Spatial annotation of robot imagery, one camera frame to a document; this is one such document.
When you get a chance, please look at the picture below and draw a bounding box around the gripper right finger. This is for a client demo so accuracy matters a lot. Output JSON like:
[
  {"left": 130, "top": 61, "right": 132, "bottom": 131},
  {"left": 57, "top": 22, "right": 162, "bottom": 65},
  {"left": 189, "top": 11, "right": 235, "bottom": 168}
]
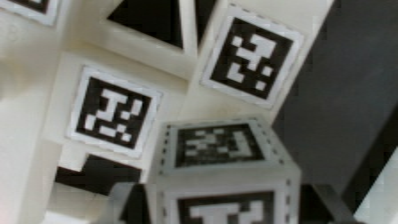
[{"left": 301, "top": 184, "right": 363, "bottom": 224}]

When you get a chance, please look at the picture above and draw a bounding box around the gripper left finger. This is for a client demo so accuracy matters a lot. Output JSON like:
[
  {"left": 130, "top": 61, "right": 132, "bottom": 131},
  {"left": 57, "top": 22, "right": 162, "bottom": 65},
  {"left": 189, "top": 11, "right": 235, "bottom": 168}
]
[{"left": 100, "top": 182, "right": 150, "bottom": 224}]

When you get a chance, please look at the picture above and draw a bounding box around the white chair leg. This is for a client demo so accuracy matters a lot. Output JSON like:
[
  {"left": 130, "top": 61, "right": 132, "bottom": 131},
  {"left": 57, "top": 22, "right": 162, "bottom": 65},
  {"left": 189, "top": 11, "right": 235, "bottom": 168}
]
[{"left": 146, "top": 116, "right": 302, "bottom": 224}]

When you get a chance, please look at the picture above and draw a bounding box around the white chair back frame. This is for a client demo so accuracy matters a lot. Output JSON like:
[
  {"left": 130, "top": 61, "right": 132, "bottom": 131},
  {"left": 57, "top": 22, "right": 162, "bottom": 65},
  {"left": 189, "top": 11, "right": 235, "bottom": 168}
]
[{"left": 0, "top": 0, "right": 331, "bottom": 224}]

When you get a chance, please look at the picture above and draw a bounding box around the white U-shaped obstacle fence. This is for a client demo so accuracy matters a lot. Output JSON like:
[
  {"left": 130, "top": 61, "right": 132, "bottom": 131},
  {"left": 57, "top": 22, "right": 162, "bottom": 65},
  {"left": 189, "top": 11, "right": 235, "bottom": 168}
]
[{"left": 354, "top": 156, "right": 398, "bottom": 224}]

